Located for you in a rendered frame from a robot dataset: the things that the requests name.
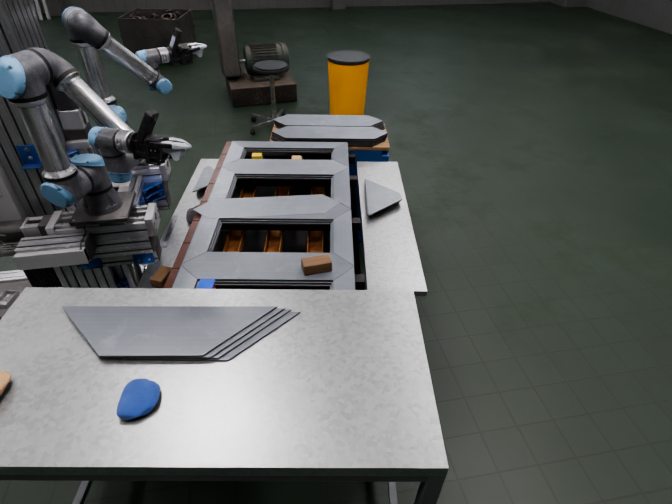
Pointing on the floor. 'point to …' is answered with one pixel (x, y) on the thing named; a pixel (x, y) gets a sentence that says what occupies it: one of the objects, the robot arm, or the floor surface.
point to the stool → (270, 88)
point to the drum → (347, 81)
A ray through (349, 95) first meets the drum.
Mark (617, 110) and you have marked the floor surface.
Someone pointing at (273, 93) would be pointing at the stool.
